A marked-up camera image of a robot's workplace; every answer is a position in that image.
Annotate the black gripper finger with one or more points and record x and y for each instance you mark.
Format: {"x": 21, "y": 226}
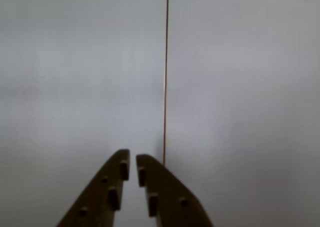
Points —
{"x": 170, "y": 197}
{"x": 97, "y": 194}

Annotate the gray rubber mat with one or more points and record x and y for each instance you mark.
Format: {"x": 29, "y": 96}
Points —
{"x": 237, "y": 87}
{"x": 75, "y": 74}

